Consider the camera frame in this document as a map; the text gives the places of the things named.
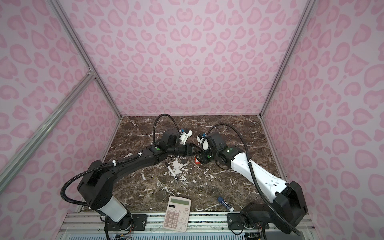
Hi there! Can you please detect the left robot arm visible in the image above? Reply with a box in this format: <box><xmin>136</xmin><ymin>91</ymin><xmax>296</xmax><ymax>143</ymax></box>
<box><xmin>78</xmin><ymin>129</ymin><xmax>194</xmax><ymax>226</ymax></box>

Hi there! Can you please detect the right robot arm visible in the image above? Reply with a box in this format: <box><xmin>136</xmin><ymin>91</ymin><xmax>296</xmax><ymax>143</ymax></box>
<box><xmin>197</xmin><ymin>132</ymin><xmax>308</xmax><ymax>236</ymax></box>

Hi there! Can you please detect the black white marker pen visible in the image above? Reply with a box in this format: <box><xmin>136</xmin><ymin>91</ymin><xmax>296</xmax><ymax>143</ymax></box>
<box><xmin>165</xmin><ymin>162</ymin><xmax>179</xmax><ymax>181</ymax></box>

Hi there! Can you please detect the blue white glue stick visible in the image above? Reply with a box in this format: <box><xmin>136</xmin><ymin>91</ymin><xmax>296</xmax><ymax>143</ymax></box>
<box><xmin>217</xmin><ymin>197</ymin><xmax>235</xmax><ymax>212</ymax></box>

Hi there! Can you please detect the pink calculator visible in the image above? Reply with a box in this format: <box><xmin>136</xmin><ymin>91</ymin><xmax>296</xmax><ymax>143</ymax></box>
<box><xmin>163</xmin><ymin>196</ymin><xmax>192</xmax><ymax>233</ymax></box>

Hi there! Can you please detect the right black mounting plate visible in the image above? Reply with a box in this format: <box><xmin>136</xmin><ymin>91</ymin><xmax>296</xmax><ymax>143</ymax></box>
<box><xmin>227</xmin><ymin>211</ymin><xmax>271</xmax><ymax>230</ymax></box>

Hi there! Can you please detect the black mounting plate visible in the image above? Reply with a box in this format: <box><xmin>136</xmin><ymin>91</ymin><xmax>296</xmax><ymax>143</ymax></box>
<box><xmin>227</xmin><ymin>211</ymin><xmax>271</xmax><ymax>230</ymax></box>
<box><xmin>104</xmin><ymin>214</ymin><xmax>148</xmax><ymax>232</ymax></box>

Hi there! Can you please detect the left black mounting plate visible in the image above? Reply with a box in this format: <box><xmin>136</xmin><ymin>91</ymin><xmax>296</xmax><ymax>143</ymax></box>
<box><xmin>104</xmin><ymin>214</ymin><xmax>148</xmax><ymax>232</ymax></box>

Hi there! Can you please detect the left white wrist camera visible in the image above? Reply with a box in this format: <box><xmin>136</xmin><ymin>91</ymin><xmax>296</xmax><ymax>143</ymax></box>
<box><xmin>179</xmin><ymin>129</ymin><xmax>193</xmax><ymax>145</ymax></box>

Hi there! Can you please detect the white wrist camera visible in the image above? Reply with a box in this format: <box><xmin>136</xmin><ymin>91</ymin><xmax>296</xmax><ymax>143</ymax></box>
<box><xmin>197</xmin><ymin>133</ymin><xmax>209</xmax><ymax>152</ymax></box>
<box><xmin>179</xmin><ymin>129</ymin><xmax>193</xmax><ymax>145</ymax></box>

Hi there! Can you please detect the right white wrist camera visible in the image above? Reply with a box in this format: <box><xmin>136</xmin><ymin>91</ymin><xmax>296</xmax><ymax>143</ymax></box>
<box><xmin>197</xmin><ymin>133</ymin><xmax>209</xmax><ymax>152</ymax></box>

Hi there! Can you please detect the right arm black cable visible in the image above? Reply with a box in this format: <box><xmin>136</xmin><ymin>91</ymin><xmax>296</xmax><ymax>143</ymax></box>
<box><xmin>200</xmin><ymin>123</ymin><xmax>302</xmax><ymax>236</ymax></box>

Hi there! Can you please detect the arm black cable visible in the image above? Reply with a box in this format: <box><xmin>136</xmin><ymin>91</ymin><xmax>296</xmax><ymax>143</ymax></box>
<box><xmin>200</xmin><ymin>123</ymin><xmax>302</xmax><ymax>236</ymax></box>
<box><xmin>59</xmin><ymin>113</ymin><xmax>181</xmax><ymax>208</ymax></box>

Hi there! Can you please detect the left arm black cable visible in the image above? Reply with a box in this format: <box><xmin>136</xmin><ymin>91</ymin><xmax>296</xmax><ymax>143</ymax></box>
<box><xmin>59</xmin><ymin>113</ymin><xmax>181</xmax><ymax>208</ymax></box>

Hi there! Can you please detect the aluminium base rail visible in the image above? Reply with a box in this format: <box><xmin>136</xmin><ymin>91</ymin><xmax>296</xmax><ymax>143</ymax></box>
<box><xmin>56</xmin><ymin>212</ymin><xmax>319</xmax><ymax>240</ymax></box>

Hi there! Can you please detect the right corner aluminium post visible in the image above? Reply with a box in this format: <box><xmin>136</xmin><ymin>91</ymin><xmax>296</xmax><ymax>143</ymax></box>
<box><xmin>259</xmin><ymin>0</ymin><xmax>319</xmax><ymax>119</ymax></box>

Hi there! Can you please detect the corner aluminium post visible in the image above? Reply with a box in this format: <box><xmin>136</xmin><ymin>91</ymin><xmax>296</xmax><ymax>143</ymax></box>
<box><xmin>47</xmin><ymin>0</ymin><xmax>123</xmax><ymax>120</ymax></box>
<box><xmin>259</xmin><ymin>0</ymin><xmax>319</xmax><ymax>119</ymax></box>

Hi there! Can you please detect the diagonal aluminium frame bar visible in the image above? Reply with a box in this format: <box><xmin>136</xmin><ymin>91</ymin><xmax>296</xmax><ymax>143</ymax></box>
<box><xmin>1</xmin><ymin>71</ymin><xmax>94</xmax><ymax>193</ymax></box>

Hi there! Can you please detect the left corner aluminium post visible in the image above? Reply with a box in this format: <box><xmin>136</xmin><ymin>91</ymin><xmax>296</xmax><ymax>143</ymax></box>
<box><xmin>47</xmin><ymin>0</ymin><xmax>123</xmax><ymax>120</ymax></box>

